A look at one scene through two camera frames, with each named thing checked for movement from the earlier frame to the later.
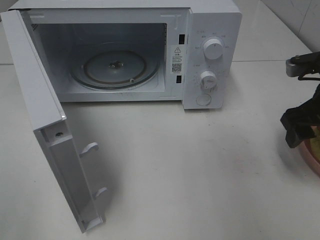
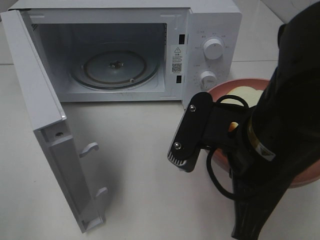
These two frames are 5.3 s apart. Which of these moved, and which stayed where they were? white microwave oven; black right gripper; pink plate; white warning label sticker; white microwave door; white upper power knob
Moved: pink plate; black right gripper
Stayed: white upper power knob; white microwave door; white warning label sticker; white microwave oven
